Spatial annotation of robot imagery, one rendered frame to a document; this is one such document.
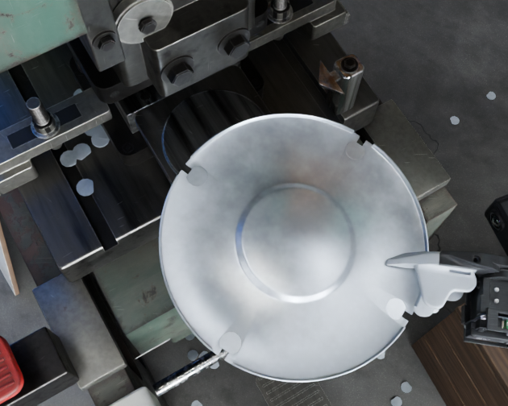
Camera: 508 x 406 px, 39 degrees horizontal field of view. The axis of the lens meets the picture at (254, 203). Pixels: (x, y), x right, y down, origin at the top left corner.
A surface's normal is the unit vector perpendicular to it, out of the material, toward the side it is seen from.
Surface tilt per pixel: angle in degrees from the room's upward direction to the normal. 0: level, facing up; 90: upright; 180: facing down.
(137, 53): 90
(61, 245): 0
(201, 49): 90
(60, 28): 90
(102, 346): 0
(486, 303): 3
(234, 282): 9
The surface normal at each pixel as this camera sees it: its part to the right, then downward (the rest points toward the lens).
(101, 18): 0.51, 0.80
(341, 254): 0.14, -0.26
